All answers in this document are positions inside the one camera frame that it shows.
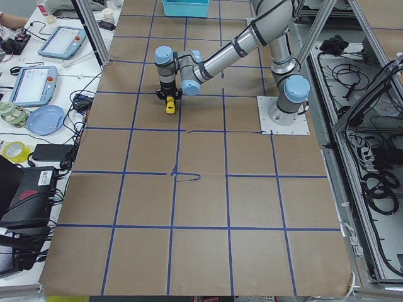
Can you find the yellow tape roll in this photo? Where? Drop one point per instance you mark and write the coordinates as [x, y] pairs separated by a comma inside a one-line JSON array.
[[16, 152]]

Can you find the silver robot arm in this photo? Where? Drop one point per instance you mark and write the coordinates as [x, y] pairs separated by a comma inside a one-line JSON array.
[[183, 73]]

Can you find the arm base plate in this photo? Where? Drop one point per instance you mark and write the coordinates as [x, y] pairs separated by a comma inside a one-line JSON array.
[[275, 122]]

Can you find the black electronics box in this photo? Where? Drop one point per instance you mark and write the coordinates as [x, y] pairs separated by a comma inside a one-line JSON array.
[[30, 206]]

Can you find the light blue plastic bin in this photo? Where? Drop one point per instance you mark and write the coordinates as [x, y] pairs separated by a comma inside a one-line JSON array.
[[186, 8]]

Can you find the light blue plate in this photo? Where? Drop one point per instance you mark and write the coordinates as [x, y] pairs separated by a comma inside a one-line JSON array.
[[45, 120]]

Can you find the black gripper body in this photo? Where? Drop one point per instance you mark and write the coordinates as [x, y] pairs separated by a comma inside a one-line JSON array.
[[167, 87]]

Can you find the teach pendant tablet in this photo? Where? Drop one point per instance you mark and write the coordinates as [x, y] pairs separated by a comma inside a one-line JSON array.
[[63, 43], [34, 86]]

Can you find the aluminium frame post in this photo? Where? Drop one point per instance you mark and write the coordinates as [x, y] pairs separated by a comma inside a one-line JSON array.
[[91, 28]]

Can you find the upper teach pendant tablet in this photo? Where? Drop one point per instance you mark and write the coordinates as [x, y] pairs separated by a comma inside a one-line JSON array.
[[63, 43]]

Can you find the lower teach pendant tablet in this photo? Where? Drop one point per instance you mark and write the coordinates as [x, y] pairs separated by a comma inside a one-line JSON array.
[[34, 86]]

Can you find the yellow toy beetle car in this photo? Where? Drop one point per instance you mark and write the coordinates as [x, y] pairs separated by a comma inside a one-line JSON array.
[[170, 105]]

